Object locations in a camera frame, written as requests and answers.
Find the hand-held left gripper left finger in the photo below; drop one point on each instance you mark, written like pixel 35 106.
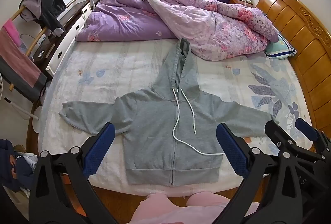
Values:
pixel 99 147

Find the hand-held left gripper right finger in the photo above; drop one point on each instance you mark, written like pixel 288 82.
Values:
pixel 231 149

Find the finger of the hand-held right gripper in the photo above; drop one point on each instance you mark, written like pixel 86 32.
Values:
pixel 307 130
pixel 278 133

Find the grey zip hoodie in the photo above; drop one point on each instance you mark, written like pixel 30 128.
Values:
pixel 165 120

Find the dark blue clothes pile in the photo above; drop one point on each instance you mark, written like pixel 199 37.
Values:
pixel 10 162

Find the wooden bed with sheet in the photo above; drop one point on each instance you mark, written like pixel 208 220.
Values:
pixel 103 79

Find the person's pink clothing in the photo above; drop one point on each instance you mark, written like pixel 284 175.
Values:
pixel 181 209

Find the teal striped pillow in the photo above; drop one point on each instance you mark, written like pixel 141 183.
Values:
pixel 280 48

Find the white fan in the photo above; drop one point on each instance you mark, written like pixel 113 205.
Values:
pixel 1 89

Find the dusty pink grey towel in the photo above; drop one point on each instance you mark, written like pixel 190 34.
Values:
pixel 18 66

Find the white dresser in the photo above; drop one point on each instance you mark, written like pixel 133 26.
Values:
pixel 69 25

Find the wooden nightstand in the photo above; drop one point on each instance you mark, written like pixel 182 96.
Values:
pixel 243 3

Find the purple floral quilt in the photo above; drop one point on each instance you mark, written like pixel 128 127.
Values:
pixel 181 14

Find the bright pink cloth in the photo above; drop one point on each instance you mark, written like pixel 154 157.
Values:
pixel 11 30

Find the dark hooded jacket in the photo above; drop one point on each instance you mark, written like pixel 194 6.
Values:
pixel 53 4

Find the wooden bed frame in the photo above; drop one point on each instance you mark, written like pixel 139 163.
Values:
pixel 297 30

